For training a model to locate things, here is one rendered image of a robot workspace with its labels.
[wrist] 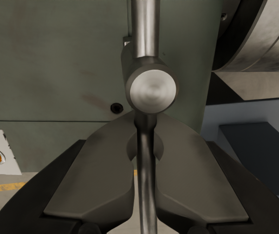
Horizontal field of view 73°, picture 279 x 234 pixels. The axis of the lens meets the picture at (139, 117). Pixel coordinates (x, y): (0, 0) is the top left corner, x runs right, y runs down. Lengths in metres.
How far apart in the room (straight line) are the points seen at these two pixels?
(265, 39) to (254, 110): 0.64
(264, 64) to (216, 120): 0.56
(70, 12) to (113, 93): 0.08
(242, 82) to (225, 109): 0.87
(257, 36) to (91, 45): 0.18
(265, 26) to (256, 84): 1.50
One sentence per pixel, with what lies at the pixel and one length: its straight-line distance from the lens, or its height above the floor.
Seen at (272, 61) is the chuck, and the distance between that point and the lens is 0.31.
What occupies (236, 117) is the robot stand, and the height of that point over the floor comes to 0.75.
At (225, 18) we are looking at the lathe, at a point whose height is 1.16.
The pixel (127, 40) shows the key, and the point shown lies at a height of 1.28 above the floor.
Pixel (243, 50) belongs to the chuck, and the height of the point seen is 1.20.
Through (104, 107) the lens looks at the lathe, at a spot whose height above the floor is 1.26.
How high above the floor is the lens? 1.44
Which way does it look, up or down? 61 degrees down
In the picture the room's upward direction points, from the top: 175 degrees counter-clockwise
